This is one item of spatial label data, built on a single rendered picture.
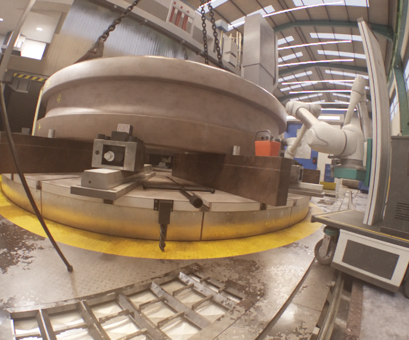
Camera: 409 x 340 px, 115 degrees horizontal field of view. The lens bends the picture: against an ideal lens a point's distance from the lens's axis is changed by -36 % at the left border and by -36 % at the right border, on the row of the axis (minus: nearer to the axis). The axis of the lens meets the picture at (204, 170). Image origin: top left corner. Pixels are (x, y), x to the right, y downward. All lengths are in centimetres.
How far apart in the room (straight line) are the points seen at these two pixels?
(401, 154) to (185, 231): 145
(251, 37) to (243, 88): 534
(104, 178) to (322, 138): 126
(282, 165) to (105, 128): 159
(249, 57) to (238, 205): 601
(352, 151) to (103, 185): 147
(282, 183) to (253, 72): 548
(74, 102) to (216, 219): 202
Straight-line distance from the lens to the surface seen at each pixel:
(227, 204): 151
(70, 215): 164
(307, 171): 395
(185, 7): 933
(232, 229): 163
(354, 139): 129
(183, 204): 139
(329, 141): 119
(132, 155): 153
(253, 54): 709
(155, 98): 210
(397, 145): 125
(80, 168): 267
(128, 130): 175
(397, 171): 123
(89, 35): 499
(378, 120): 142
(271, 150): 165
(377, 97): 147
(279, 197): 158
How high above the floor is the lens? 58
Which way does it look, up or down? 2 degrees down
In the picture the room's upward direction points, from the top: 6 degrees clockwise
